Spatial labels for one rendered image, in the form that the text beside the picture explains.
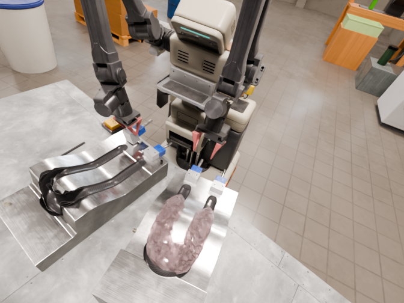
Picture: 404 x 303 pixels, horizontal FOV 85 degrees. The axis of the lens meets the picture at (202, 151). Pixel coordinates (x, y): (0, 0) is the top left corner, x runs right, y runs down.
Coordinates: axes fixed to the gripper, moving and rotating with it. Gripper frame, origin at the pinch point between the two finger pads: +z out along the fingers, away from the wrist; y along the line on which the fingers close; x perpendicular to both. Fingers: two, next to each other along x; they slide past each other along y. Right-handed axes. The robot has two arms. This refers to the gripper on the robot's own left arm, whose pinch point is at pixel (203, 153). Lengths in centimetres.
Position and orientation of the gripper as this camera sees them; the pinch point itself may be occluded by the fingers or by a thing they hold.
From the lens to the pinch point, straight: 79.8
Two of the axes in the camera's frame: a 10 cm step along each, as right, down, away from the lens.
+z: -3.5, 8.8, 3.3
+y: 8.9, 4.2, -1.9
